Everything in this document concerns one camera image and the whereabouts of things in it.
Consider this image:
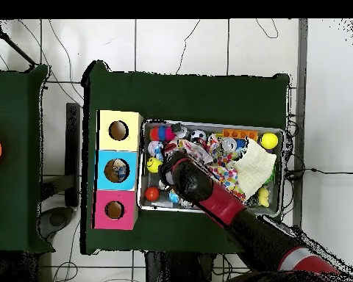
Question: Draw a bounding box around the black and white soccer ball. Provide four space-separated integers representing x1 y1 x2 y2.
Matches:
190 129 208 145

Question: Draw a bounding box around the shallow clear bin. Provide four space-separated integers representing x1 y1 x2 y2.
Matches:
137 119 286 218

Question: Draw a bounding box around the green covered side table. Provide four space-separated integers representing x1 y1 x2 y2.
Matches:
0 64 51 253

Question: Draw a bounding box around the rainbow spiky toy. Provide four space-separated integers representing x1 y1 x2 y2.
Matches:
150 126 177 143

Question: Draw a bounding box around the large polka dot cloth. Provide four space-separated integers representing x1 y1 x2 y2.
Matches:
208 153 247 202

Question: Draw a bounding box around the crushed silver can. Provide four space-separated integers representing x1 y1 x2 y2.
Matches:
219 137 239 155

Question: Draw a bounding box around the black flat panel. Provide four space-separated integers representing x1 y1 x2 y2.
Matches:
65 102 82 208

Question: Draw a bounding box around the red ball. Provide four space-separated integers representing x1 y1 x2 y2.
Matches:
145 186 161 202

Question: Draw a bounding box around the yellow rubber duck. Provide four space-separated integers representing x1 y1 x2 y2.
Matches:
256 187 271 208

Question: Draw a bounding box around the wooden box with three holes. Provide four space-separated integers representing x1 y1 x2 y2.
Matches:
93 109 144 231

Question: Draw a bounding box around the black floor cable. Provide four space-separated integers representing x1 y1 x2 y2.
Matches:
284 166 353 181

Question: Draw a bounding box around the white baseball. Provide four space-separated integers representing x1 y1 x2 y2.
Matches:
148 140 165 156

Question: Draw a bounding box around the cream muslin cloth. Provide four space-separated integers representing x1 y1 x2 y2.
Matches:
235 137 278 198

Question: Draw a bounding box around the grey floor stand base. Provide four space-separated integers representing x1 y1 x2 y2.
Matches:
38 175 77 239

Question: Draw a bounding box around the yellow smiley ball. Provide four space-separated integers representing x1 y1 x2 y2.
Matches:
146 156 163 174

